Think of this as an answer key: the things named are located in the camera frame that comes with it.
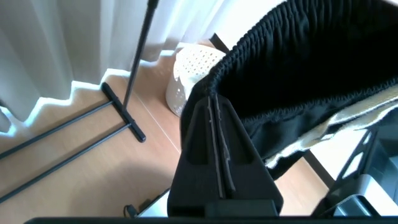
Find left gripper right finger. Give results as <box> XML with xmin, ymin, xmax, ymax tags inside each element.
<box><xmin>214</xmin><ymin>94</ymin><xmax>284</xmax><ymax>216</ymax></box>

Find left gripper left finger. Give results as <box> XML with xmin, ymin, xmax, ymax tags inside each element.
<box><xmin>167</xmin><ymin>95</ymin><xmax>224</xmax><ymax>218</ymax></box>

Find black garment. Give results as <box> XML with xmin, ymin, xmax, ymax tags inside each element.
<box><xmin>180</xmin><ymin>0</ymin><xmax>398</xmax><ymax>180</ymax></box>

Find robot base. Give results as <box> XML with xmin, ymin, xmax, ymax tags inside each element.
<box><xmin>136</xmin><ymin>118</ymin><xmax>398</xmax><ymax>218</ymax></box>

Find white laundry basket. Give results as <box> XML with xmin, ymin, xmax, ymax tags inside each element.
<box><xmin>165</xmin><ymin>44</ymin><xmax>227</xmax><ymax>118</ymax></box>

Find black clothes rack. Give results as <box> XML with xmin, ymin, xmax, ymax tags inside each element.
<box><xmin>0</xmin><ymin>0</ymin><xmax>160</xmax><ymax>205</ymax></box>

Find beige curtain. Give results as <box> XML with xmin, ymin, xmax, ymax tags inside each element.
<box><xmin>0</xmin><ymin>0</ymin><xmax>280</xmax><ymax>134</ymax></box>

